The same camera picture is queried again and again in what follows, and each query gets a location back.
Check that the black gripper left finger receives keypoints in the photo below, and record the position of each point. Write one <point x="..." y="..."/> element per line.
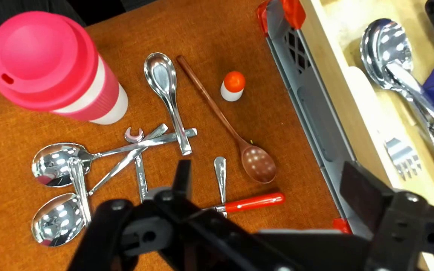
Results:
<point x="176" y="241"/>

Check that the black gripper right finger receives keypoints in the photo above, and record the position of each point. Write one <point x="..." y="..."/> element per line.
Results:
<point x="413" y="231"/>

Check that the orange fabric couch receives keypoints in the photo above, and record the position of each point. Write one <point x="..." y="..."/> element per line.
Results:
<point x="6" y="136"/>

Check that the wooden cutlery tray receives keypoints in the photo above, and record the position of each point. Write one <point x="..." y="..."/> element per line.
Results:
<point x="337" y="30"/>

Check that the brown wooden spoon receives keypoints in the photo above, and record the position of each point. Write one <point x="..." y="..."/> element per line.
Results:
<point x="259" y="163"/>

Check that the small orange-capped white bottle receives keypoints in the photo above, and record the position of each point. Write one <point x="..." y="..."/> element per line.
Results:
<point x="232" y="85"/>

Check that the grey crate with red latches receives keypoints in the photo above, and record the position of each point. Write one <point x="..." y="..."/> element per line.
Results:
<point x="309" y="100"/>

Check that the large silver serving spoon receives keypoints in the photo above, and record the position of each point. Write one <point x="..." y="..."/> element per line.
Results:
<point x="384" y="50"/>

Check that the pink lidded cup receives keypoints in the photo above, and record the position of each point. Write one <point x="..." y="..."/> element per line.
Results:
<point x="40" y="61"/>

